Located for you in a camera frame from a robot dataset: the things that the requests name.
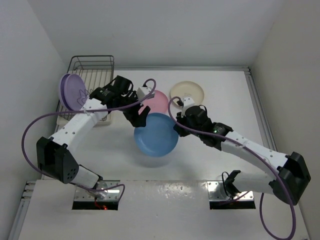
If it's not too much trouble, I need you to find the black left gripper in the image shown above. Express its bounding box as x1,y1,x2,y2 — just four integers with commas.
117,90,150,127

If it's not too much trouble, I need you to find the pink plastic plate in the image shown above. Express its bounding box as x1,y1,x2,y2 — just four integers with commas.
138,90,169,114

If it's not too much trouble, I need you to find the blue plastic plate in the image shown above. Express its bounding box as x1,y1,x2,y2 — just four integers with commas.
133,112,179,157

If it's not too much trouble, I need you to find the cream plastic plate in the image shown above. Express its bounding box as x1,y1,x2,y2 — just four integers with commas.
170,81,205,105

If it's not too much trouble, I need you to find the purple plastic plate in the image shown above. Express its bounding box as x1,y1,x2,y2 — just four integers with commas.
58,73,71,110
64,73,89,111

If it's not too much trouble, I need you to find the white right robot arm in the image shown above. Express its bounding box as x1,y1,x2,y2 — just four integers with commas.
173,101,311,206

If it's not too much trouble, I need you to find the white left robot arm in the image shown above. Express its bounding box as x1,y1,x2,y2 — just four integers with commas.
36,76,155,194

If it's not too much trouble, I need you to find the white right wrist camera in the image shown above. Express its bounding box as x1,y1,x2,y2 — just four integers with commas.
181,96,195,118

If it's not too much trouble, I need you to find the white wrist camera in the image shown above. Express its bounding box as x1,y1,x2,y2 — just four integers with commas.
181,96,195,118
136,86,155,100

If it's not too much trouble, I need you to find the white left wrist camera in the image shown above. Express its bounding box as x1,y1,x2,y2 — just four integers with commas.
136,86,155,100

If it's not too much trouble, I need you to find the wire dish rack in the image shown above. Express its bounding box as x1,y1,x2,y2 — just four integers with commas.
55,55,115,123

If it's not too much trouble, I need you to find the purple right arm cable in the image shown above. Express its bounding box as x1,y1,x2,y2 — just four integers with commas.
167,96,297,240

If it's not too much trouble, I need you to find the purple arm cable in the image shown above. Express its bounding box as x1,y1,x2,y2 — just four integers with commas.
167,96,297,240
21,78,158,179

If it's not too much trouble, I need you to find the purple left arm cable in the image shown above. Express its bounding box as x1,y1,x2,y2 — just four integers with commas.
21,78,158,179

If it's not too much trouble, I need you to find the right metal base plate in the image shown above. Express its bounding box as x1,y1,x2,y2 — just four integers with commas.
206,180,254,202

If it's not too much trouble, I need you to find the metal base plate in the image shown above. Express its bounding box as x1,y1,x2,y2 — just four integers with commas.
206,180,254,202
73,180,122,202

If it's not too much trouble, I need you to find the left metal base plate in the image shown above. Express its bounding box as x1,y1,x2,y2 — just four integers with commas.
73,180,122,202

